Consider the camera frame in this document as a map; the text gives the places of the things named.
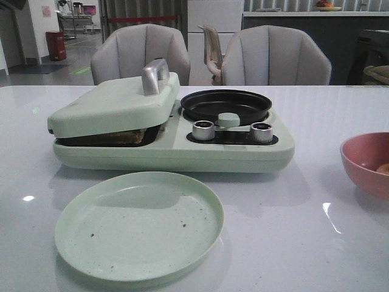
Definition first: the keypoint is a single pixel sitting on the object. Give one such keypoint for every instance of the pink bowl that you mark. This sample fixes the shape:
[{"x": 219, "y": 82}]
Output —
[{"x": 361, "y": 156}]

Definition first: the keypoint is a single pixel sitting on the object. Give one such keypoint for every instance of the bread slice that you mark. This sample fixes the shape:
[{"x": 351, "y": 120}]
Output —
[{"x": 123, "y": 137}]

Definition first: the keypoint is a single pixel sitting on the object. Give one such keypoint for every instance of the silver control knob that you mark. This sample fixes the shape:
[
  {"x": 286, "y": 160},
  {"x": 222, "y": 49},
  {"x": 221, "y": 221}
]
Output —
[
  {"x": 203, "y": 130},
  {"x": 261, "y": 132}
]

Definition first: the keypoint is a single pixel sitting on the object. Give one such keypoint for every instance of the shrimp piece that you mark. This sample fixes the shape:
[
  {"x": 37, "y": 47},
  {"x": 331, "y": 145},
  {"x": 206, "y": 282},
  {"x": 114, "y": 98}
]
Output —
[{"x": 383, "y": 169}]

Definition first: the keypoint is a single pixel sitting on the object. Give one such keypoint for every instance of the mint green breakfast maker base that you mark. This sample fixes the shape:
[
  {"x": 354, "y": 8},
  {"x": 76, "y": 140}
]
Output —
[{"x": 171, "y": 151}]

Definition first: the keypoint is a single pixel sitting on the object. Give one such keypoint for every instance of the fruit bowl on counter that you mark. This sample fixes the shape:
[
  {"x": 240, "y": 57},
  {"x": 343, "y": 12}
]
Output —
[{"x": 326, "y": 6}]

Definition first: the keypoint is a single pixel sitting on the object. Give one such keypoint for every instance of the dark counter cabinet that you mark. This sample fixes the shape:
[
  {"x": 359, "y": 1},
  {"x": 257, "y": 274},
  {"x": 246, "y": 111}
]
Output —
[{"x": 335, "y": 33}]

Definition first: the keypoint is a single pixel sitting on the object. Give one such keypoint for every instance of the breakfast maker lid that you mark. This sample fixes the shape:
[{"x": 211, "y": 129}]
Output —
[{"x": 118, "y": 105}]

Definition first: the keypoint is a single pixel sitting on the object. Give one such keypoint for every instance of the left grey upholstered chair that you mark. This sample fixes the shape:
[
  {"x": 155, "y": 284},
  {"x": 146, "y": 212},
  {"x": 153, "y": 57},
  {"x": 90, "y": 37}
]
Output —
[{"x": 129, "y": 49}]

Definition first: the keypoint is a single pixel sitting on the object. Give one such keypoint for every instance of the white cabinet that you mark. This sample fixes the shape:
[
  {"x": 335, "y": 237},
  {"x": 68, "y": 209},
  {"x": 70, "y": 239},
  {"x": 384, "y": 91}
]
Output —
[{"x": 225, "y": 17}]

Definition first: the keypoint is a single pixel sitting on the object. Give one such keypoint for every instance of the left silver control knob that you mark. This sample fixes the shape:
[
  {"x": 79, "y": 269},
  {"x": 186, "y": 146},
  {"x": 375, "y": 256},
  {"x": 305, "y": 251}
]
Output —
[{"x": 203, "y": 130}]

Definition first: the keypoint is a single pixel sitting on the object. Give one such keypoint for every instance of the right silver control knob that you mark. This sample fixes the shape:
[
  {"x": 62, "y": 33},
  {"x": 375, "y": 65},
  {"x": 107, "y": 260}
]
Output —
[{"x": 261, "y": 132}]

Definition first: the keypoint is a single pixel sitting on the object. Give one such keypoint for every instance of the grey upholstered chair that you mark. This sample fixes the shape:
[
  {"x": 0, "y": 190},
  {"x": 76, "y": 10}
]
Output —
[
  {"x": 129, "y": 49},
  {"x": 274, "y": 55}
]

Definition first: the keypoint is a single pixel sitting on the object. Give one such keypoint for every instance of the mint green plate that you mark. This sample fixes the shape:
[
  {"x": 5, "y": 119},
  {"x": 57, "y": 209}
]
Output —
[{"x": 140, "y": 228}]

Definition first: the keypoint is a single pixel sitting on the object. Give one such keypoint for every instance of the right grey upholstered chair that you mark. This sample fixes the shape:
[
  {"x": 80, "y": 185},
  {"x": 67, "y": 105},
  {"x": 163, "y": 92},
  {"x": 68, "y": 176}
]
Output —
[{"x": 274, "y": 55}]

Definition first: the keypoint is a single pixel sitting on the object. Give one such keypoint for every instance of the dark armchair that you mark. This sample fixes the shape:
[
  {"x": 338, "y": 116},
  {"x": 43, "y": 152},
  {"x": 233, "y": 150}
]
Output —
[{"x": 371, "y": 50}]

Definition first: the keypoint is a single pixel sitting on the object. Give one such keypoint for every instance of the black round frying pan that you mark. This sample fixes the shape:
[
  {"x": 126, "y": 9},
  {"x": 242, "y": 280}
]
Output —
[{"x": 207, "y": 105}]

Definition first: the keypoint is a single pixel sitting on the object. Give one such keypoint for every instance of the red bin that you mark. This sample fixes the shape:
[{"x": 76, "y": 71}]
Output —
[{"x": 56, "y": 45}]

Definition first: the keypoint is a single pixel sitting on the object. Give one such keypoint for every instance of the beige office chair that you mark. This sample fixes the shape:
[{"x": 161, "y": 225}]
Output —
[{"x": 212, "y": 53}]

